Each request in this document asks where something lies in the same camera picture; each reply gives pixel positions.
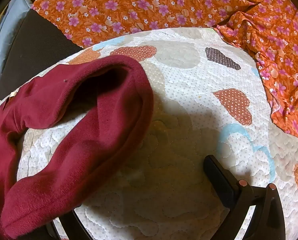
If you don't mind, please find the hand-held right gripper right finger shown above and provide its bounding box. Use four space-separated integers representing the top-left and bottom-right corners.
203 154 287 240

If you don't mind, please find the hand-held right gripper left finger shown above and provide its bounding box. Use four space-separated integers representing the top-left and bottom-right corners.
45 208 90 240

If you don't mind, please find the dark red fleece garment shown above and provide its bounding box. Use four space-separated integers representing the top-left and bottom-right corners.
0 54 154 240

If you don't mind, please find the quilted heart-print blanket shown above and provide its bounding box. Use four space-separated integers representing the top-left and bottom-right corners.
0 27 298 240

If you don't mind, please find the orange floral cloth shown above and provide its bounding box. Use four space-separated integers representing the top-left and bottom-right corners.
31 0 298 140

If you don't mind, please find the dark brown cushion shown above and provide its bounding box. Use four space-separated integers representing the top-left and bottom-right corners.
0 9 83 100

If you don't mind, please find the grey pillow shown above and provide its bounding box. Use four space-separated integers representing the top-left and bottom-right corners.
0 0 33 68

